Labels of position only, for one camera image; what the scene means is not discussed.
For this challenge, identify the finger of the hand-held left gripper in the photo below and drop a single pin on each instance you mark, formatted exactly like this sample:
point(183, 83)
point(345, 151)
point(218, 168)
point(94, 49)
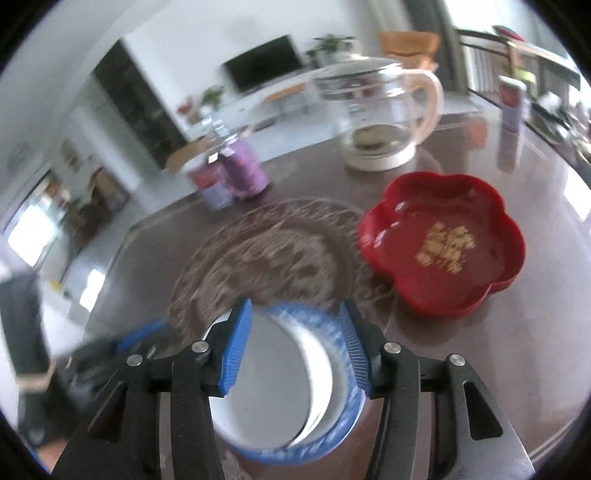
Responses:
point(143, 336)

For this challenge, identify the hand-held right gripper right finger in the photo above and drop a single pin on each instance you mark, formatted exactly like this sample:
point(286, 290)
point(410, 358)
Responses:
point(355, 350)

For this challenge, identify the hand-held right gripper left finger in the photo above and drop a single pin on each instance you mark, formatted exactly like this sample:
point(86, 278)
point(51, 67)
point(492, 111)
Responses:
point(235, 346)

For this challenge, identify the blue patterned white bowl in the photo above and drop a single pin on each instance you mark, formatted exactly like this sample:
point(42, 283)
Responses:
point(304, 454)

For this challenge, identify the red flower-shaped plate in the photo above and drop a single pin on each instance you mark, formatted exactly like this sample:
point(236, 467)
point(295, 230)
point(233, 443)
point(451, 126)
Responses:
point(438, 249)

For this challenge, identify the black display cabinet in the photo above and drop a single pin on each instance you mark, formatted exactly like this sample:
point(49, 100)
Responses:
point(138, 106)

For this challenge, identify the red flower arrangement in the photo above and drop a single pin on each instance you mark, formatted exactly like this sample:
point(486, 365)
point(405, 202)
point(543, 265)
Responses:
point(187, 107)

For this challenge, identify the glass electric kettle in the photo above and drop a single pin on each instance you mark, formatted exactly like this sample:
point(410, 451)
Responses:
point(378, 115)

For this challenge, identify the leafy potted plant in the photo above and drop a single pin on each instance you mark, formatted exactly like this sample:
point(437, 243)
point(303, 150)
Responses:
point(212, 99)

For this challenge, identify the flat screen television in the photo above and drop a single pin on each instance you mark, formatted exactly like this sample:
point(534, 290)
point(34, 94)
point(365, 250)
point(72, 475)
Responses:
point(263, 64)

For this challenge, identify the clutter of table items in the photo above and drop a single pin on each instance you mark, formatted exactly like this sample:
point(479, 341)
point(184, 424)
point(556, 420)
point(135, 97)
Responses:
point(561, 127)

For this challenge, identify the large green potted plant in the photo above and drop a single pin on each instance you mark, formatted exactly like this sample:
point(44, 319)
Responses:
point(333, 46)

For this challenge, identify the orange lounge chair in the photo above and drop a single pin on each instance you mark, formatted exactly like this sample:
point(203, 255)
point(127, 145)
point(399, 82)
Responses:
point(408, 46)

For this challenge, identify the wooden railing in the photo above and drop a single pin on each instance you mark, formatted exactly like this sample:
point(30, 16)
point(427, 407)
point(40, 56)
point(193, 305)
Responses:
point(489, 55)

